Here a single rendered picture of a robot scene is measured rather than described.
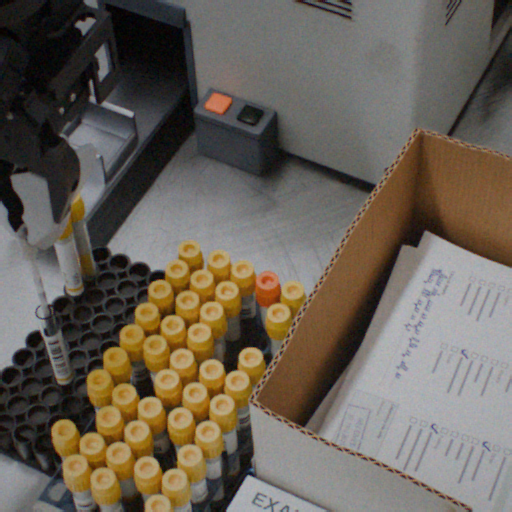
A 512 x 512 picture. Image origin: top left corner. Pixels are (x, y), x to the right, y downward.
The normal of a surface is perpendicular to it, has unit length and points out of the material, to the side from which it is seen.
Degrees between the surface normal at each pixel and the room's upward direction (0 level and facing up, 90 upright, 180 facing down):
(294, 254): 0
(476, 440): 2
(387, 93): 90
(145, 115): 0
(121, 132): 90
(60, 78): 90
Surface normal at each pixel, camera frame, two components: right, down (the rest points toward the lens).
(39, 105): 0.53, -0.25
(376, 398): -0.02, -0.61
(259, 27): -0.47, 0.71
